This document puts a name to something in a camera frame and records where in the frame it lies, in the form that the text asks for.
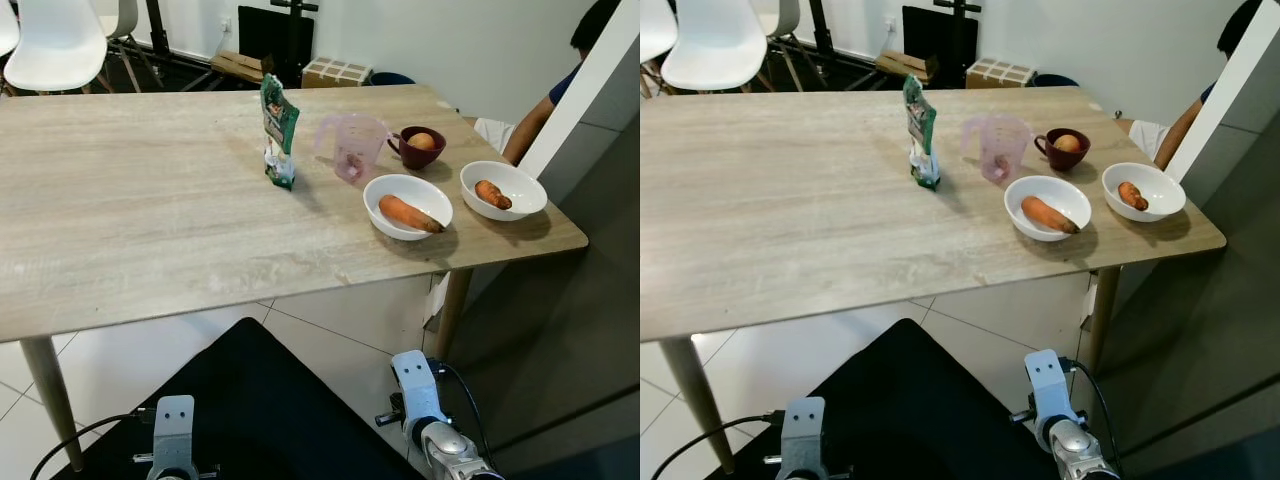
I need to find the white bowl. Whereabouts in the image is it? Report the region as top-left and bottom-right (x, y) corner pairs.
(1102, 162), (1187, 223)
(362, 174), (455, 242)
(459, 160), (549, 222)
(1004, 176), (1093, 243)

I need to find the long orange carrot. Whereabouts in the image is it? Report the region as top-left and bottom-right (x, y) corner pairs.
(378, 195), (446, 235)
(1020, 196), (1081, 236)

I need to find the person in navy shirt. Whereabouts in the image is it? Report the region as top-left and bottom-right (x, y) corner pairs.
(1115, 0), (1263, 171)
(472, 0), (623, 166)

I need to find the light wooden table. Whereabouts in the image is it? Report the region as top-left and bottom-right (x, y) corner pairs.
(0, 83), (590, 473)
(640, 85), (1227, 476)

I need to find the white plastic chair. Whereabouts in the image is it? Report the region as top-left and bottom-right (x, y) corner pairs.
(4, 0), (109, 93)
(661, 0), (769, 93)
(0, 0), (21, 96)
(765, 0), (831, 89)
(100, 0), (166, 89)
(640, 0), (677, 98)

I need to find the dark red mug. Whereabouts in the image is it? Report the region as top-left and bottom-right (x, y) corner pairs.
(387, 126), (447, 171)
(1034, 128), (1092, 172)

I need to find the black tripod stand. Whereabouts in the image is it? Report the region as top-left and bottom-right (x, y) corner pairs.
(140, 0), (216, 91)
(805, 0), (881, 86)

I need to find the pink measuring cup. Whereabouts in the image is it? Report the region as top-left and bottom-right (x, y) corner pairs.
(961, 113), (1035, 185)
(314, 113), (393, 185)

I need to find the green snack packet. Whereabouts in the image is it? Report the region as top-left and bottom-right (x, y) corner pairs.
(902, 75), (939, 190)
(260, 74), (300, 190)

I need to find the brown cardboard box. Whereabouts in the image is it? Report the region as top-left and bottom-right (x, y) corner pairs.
(876, 50), (939, 83)
(211, 50), (276, 86)

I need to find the black floor mat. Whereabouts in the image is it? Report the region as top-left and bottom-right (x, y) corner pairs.
(705, 318), (1061, 480)

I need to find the white patterned cardboard box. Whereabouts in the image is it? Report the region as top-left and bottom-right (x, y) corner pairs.
(301, 57), (374, 89)
(966, 58), (1038, 90)

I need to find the black monitor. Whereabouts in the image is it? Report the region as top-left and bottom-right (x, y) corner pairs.
(902, 5), (979, 69)
(238, 5), (316, 71)

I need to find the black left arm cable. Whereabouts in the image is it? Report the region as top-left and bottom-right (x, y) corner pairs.
(652, 410), (791, 480)
(30, 405), (161, 480)

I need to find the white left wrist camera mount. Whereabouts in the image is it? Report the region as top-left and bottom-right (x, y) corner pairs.
(148, 395), (198, 480)
(778, 397), (829, 480)

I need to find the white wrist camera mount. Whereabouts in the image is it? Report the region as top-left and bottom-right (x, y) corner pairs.
(1024, 349), (1079, 431)
(778, 397), (829, 480)
(390, 350), (449, 441)
(148, 395), (198, 480)

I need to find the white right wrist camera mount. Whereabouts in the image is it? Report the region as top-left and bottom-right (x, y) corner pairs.
(390, 350), (449, 441)
(1024, 349), (1079, 431)

